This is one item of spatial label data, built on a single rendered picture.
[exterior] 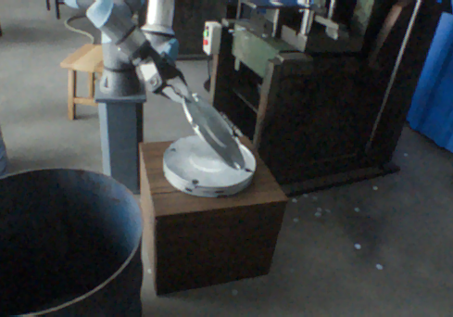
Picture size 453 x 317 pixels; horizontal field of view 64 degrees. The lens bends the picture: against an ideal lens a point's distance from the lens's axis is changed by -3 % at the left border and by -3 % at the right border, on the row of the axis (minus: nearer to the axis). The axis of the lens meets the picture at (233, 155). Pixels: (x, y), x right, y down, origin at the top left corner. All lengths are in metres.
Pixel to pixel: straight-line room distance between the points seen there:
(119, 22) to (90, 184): 0.42
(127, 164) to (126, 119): 0.21
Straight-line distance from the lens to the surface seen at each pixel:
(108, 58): 1.40
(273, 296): 1.34
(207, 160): 1.18
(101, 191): 1.00
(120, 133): 1.49
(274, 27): 1.61
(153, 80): 1.00
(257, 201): 1.11
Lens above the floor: 1.05
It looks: 33 degrees down
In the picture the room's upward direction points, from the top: 8 degrees clockwise
